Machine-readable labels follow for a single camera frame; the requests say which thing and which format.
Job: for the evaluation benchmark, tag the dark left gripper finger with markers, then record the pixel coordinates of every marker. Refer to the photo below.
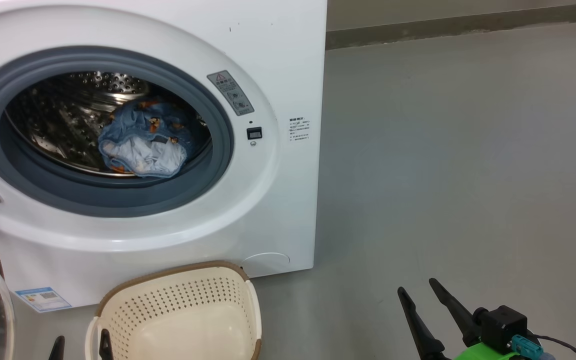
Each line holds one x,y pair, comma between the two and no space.
106,347
58,350

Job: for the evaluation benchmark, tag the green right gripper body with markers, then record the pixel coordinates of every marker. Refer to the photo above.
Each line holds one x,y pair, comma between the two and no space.
488,353

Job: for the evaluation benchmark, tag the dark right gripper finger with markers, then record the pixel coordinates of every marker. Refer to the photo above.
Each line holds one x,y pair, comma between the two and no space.
460,317
425,335

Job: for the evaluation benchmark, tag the blue orange-print garment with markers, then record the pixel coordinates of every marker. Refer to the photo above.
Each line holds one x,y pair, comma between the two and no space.
133,120

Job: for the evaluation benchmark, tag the grey rubber door gasket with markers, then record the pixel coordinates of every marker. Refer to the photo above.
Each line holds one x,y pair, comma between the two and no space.
118,197

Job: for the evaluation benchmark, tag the stainless steel washing machine drum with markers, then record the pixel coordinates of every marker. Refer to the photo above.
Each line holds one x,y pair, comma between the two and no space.
63,115

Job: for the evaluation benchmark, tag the black door latch socket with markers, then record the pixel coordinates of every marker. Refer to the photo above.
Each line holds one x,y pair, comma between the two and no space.
254,133

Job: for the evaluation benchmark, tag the white front-load washing machine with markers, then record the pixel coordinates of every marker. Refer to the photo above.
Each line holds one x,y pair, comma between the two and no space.
278,60

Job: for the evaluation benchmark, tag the blue energy label sticker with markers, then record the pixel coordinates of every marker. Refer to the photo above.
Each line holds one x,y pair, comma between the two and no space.
43,299

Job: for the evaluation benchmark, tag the cream perforated laundry basket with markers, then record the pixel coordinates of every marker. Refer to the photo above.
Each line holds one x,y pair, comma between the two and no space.
193,320

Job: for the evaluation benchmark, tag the round white filter cover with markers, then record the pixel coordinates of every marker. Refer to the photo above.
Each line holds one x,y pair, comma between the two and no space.
268,265

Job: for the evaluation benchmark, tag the small printed text sticker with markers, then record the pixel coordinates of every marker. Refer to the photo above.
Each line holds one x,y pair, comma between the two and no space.
299,130

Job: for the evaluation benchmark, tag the grey warning sticker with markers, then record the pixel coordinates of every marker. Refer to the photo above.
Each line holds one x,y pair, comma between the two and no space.
230,92

